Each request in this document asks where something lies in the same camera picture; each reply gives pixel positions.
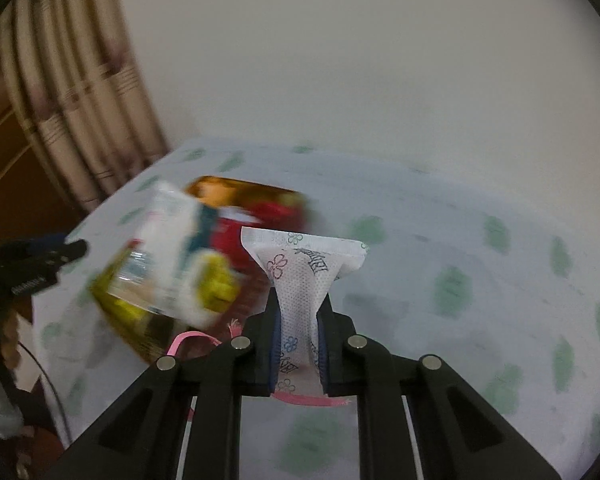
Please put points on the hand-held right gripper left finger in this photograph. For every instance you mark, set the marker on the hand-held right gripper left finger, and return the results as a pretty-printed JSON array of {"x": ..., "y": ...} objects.
[{"x": 275, "y": 360}]

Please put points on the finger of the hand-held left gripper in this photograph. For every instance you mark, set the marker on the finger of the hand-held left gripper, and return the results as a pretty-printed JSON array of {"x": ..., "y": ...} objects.
[
  {"x": 45, "y": 241},
  {"x": 67, "y": 252}
]

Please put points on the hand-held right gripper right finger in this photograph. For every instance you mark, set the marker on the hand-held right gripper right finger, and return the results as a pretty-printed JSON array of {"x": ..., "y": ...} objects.
[{"x": 321, "y": 355}]

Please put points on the white flower-print packet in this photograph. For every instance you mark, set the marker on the white flower-print packet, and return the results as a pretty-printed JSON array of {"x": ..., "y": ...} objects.
[{"x": 300, "y": 280}]

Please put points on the pink and white tissue pack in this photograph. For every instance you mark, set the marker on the pink and white tissue pack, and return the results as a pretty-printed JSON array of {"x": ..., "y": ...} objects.
[{"x": 165, "y": 255}]

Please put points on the red tin box gold inside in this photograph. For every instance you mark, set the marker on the red tin box gold inside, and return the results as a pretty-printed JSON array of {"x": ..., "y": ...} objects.
[{"x": 275, "y": 220}]

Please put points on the brown wooden wardrobe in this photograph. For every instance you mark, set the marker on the brown wooden wardrobe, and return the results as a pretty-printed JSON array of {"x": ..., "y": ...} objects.
[{"x": 20, "y": 185}]

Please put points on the beige leaf-print curtain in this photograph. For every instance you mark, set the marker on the beige leaf-print curtain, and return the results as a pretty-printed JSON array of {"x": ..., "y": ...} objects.
[{"x": 80, "y": 110}]

